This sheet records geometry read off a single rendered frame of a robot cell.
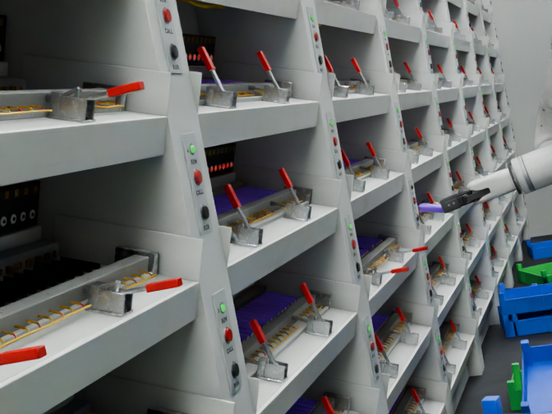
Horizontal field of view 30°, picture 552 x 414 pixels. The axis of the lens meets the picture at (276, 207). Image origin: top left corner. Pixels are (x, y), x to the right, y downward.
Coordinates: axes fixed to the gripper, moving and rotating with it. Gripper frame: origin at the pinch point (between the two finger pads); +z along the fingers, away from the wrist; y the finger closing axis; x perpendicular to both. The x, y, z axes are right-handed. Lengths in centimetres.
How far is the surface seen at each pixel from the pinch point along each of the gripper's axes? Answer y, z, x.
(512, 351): -110, 16, 62
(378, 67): -15.5, 5.9, -36.2
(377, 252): 8.5, 18.3, 3.6
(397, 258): 3.8, 15.7, 6.9
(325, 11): 35, 3, -47
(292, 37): 54, 7, -42
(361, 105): 17.3, 7.0, -27.7
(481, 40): -280, -3, -48
